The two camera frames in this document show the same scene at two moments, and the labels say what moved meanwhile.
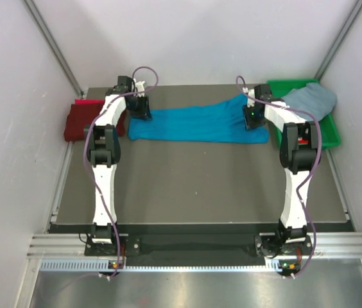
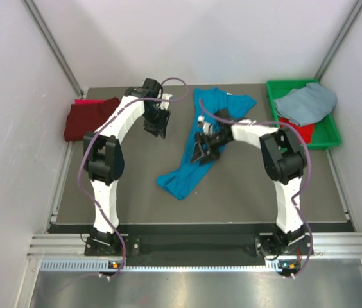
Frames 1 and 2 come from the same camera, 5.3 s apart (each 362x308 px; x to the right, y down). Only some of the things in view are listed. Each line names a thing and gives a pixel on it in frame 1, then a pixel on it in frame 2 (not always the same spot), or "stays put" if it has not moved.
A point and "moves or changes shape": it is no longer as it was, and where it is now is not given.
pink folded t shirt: [89, 101] stays put
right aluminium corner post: [358, 6] stays put
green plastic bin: [330, 137] stays put
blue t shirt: [223, 122] moves or changes shape
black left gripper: [144, 112] -> [156, 128]
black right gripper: [249, 123] -> [199, 154]
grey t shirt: [315, 99] stays put
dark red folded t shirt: [81, 115] stays put
